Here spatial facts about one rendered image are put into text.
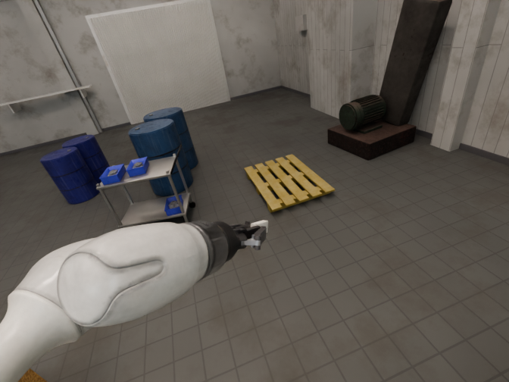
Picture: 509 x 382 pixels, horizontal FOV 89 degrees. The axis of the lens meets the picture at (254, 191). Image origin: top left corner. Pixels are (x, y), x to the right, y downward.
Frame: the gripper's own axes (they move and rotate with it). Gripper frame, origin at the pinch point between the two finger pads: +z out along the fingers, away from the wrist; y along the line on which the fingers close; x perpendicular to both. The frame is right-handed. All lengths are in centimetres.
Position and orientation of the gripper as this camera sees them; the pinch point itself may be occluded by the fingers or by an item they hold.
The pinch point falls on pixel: (259, 228)
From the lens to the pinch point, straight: 62.4
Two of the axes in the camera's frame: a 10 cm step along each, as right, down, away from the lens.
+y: -8.9, -0.8, 4.4
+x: -0.6, 10.0, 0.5
